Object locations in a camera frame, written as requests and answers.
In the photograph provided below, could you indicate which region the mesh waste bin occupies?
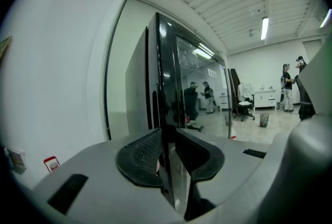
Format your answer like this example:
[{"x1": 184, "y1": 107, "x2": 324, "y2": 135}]
[{"x1": 259, "y1": 113, "x2": 270, "y2": 128}]

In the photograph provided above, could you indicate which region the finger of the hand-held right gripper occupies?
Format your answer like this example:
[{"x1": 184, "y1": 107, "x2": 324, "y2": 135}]
[
  {"x1": 296, "y1": 35, "x2": 332, "y2": 122},
  {"x1": 210, "y1": 113, "x2": 332, "y2": 224}
]

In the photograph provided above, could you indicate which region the white cloth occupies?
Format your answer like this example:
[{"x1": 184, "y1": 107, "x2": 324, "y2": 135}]
[{"x1": 238, "y1": 82, "x2": 255, "y2": 107}]

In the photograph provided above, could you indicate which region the black glass-door fridge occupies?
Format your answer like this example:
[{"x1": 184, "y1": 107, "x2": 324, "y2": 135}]
[{"x1": 146, "y1": 12, "x2": 233, "y2": 215}]

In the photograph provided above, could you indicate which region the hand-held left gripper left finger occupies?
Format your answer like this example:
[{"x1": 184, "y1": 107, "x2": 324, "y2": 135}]
[{"x1": 33, "y1": 127, "x2": 189, "y2": 224}]

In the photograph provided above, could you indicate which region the white drawer cabinet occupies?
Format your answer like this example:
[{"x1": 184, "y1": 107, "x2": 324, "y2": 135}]
[{"x1": 254, "y1": 89, "x2": 277, "y2": 111}]

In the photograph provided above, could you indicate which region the ceiling tube light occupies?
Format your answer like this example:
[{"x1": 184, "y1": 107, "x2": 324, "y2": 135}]
[
  {"x1": 319, "y1": 8, "x2": 332, "y2": 29},
  {"x1": 260, "y1": 16, "x2": 270, "y2": 40}
]

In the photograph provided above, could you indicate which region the black office chair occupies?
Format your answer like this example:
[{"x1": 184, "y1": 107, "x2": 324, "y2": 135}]
[{"x1": 232, "y1": 82, "x2": 256, "y2": 122}]

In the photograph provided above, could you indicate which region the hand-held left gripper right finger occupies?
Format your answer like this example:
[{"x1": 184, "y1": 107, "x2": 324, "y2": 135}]
[{"x1": 175, "y1": 128, "x2": 272, "y2": 224}]

